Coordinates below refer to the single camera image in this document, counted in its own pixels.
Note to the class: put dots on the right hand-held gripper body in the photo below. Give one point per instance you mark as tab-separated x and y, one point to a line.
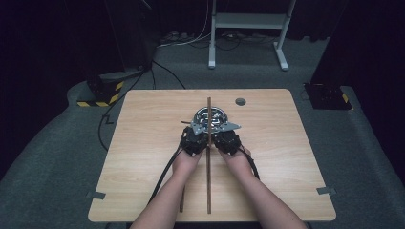
227	140

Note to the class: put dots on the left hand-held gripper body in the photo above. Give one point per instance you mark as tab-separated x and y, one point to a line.
194	140

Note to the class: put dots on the shiny metal bowl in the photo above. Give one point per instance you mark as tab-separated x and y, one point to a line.
210	118

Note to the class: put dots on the person's right hand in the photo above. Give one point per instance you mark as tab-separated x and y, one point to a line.
235	162

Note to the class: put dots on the person's left hand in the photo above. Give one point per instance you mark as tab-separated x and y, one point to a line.
186	163

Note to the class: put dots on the grey round table grommet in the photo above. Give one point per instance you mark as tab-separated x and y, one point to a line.
240	101

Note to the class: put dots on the black yellow striped stand base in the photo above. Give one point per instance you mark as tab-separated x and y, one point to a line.
102	93

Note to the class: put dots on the white metal stand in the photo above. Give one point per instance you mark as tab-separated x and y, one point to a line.
250	20

